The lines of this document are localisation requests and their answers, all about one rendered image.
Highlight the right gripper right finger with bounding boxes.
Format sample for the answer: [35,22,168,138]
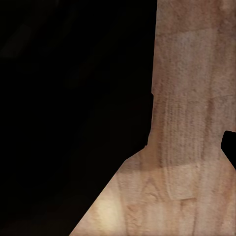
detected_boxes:
[221,130,236,169]

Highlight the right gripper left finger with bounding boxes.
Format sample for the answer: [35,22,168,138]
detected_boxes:
[0,131,25,189]

